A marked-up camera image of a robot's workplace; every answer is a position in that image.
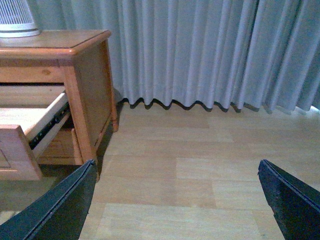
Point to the white ribbed air purifier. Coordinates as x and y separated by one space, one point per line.
17 20

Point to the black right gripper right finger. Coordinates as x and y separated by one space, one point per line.
295 204

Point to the wooden nightstand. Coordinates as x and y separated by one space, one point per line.
79 60

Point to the grey curtain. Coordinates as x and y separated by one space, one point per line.
257 53

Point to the wooden drawer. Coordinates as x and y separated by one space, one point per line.
63 150
30 117

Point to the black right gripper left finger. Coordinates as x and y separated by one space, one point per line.
60 213

